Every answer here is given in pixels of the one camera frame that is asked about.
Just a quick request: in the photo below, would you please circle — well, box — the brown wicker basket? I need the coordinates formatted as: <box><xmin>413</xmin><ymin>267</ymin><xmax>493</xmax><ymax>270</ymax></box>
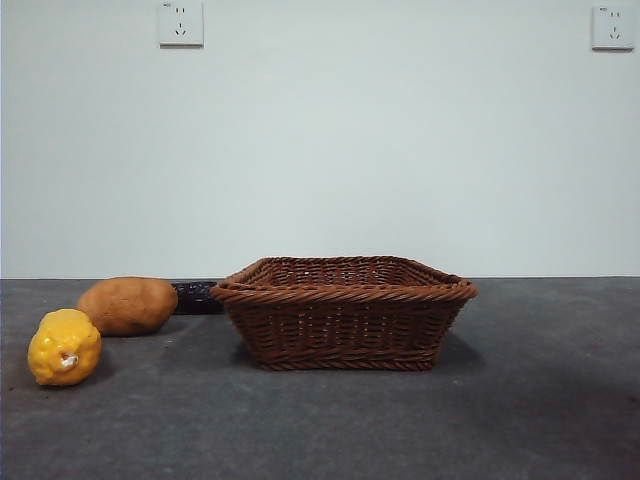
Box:
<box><xmin>209</xmin><ymin>255</ymin><xmax>479</xmax><ymax>372</ymax></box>

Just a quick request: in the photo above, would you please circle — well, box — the purple eggplant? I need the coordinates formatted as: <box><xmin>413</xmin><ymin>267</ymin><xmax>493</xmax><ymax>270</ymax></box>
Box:
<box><xmin>169</xmin><ymin>281</ymin><xmax>225</xmax><ymax>316</ymax></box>

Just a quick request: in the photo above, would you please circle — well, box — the brown potato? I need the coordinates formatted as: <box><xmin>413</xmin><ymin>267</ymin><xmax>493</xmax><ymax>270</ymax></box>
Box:
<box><xmin>77</xmin><ymin>276</ymin><xmax>179</xmax><ymax>337</ymax></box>

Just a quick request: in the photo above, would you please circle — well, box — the yellow corn cob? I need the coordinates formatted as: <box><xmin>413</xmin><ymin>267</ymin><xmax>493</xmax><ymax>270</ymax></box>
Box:
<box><xmin>27</xmin><ymin>308</ymin><xmax>103</xmax><ymax>387</ymax></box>

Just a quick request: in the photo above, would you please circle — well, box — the white wall socket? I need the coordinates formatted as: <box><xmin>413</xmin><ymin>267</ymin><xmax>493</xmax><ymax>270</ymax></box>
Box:
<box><xmin>591</xmin><ymin>5</ymin><xmax>628</xmax><ymax>52</ymax></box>
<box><xmin>159</xmin><ymin>0</ymin><xmax>205</xmax><ymax>49</ymax></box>

